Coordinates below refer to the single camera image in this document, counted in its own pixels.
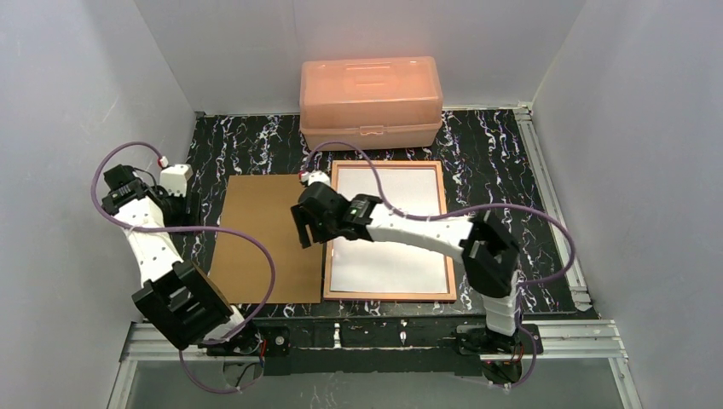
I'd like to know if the brown cardboard backing board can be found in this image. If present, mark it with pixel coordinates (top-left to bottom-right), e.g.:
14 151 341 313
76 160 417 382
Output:
210 175 323 304

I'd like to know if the landscape photo print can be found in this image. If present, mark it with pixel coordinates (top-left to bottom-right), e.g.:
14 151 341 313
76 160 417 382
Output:
329 164 451 299

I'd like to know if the pink wooden picture frame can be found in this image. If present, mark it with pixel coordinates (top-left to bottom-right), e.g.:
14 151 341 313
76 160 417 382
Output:
323 160 457 302

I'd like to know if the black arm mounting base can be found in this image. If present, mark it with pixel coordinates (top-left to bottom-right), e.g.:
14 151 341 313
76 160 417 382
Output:
206 315 544 377

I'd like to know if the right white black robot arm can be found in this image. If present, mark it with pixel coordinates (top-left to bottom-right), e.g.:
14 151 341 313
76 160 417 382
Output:
291 182 520 337

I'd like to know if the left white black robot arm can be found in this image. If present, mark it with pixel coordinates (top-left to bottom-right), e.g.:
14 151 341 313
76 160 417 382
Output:
101 164 244 350

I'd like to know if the orange plastic storage box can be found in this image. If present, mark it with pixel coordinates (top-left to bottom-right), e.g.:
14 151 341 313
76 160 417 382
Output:
299 56 443 151

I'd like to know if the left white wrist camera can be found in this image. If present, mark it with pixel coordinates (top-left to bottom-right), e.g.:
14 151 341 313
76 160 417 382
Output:
159 164 193 198

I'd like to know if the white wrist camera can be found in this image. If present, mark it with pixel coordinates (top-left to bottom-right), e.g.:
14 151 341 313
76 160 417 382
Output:
159 164 193 198
299 170 331 187

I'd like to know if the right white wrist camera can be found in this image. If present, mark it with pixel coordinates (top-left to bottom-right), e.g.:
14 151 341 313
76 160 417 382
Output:
299 170 331 187

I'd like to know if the aluminium right side rail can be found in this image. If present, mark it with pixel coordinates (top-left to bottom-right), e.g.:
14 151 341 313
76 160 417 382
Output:
512 106 593 312

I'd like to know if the aluminium rail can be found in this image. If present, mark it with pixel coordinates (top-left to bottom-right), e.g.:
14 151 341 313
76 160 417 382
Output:
120 320 628 361
512 106 593 312

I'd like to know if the aluminium front rail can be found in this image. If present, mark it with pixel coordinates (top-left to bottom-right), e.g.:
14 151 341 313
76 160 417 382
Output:
120 320 628 361

